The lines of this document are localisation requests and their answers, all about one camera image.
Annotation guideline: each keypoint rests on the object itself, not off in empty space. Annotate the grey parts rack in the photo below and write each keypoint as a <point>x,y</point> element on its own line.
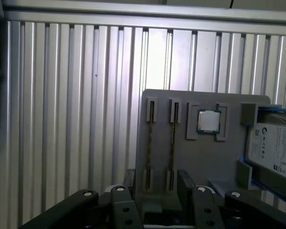
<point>205,155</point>

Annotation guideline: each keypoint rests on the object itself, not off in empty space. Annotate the hard disk in blue carrier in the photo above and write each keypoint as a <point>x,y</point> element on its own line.
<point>271,148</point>

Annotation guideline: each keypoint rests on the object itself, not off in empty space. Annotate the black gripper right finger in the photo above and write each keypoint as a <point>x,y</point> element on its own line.
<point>207,210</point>

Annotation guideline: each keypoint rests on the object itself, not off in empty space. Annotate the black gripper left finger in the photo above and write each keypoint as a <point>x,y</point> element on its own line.
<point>124,210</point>

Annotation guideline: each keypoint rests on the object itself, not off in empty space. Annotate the silver CPU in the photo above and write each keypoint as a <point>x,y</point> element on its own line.
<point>208,120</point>

